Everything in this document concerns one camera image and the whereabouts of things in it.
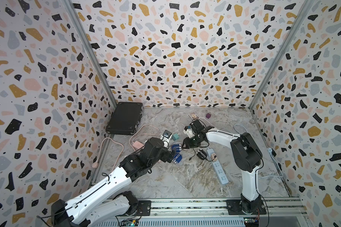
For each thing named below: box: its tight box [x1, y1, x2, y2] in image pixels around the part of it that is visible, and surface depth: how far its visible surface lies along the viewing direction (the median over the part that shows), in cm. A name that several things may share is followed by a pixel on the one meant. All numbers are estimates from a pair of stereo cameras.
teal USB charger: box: [171, 132, 180, 141], surface depth 102 cm
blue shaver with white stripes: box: [171, 143, 183, 153], surface depth 97 cm
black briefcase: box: [105, 102, 144, 136], surface depth 109 cm
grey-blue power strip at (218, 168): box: [206, 148, 229, 185], surface depth 87 cm
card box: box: [188, 111, 201, 121], surface depth 116 cm
